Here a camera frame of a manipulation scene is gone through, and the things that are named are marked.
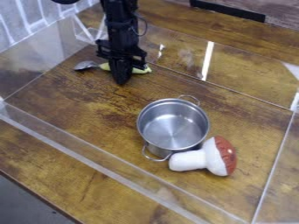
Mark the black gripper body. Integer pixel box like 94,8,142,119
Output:
96,20,146,63

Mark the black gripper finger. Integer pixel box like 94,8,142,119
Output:
120,59,132,84
108,59,121,84

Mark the green handled metal spoon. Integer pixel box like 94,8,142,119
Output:
73,60,152,74

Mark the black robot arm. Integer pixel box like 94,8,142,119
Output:
73,0,148,85

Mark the small steel pot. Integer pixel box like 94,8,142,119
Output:
136,94,211,162

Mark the black bar in background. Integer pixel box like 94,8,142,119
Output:
189,0,267,23

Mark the plush red white mushroom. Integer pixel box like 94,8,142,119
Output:
168,136,237,176

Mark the clear acrylic enclosure wall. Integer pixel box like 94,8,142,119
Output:
0,0,299,224

